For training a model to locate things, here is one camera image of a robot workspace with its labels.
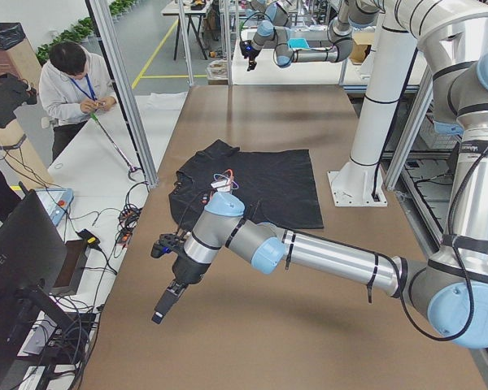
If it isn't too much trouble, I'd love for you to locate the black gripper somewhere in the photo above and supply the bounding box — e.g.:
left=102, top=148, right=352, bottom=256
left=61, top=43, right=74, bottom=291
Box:
left=151, top=256, right=206, bottom=323
left=243, top=40, right=257, bottom=72

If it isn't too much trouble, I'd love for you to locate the black t-shirt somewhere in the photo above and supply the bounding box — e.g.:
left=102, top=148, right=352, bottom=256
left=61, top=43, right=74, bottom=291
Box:
left=168, top=140, right=324, bottom=230

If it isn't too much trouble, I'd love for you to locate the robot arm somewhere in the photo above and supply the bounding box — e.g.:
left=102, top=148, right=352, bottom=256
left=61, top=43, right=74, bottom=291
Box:
left=239, top=1, right=381, bottom=72
left=151, top=1, right=488, bottom=349

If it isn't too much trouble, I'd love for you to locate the blue plastic bin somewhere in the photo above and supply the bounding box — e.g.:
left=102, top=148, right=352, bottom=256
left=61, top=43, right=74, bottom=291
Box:
left=288, top=38, right=310, bottom=50

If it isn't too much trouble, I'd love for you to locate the cardboard box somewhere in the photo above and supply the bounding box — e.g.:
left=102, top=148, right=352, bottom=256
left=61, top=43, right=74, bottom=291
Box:
left=350, top=31, right=375, bottom=65

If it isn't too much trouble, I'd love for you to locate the metal rod tool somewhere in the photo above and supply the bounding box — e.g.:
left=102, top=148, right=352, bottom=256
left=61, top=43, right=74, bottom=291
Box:
left=89, top=113, right=141, bottom=181

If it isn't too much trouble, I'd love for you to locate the white side table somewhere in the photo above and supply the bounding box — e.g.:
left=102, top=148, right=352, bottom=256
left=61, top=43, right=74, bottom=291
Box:
left=42, top=108, right=175, bottom=357

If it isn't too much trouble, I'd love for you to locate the teach pendant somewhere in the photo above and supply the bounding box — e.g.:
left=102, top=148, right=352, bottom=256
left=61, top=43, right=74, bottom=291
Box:
left=35, top=188, right=74, bottom=227

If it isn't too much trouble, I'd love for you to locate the black Huawei monitor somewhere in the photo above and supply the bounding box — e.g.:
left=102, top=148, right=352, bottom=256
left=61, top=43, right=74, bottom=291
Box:
left=0, top=191, right=72, bottom=385

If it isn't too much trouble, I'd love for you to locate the person in white hoodie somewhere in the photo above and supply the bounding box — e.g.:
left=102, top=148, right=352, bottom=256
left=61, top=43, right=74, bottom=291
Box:
left=39, top=41, right=117, bottom=159

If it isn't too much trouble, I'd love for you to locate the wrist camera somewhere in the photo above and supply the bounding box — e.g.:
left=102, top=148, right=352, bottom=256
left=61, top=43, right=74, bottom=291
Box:
left=239, top=40, right=252, bottom=58
left=150, top=233, right=185, bottom=258

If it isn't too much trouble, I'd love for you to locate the aluminium frame post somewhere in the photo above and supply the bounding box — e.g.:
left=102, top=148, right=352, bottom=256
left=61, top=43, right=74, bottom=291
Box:
left=85, top=0, right=159, bottom=189

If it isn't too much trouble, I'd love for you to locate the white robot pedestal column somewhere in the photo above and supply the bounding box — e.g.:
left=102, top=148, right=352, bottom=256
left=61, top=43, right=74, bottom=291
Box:
left=328, top=1, right=419, bottom=207

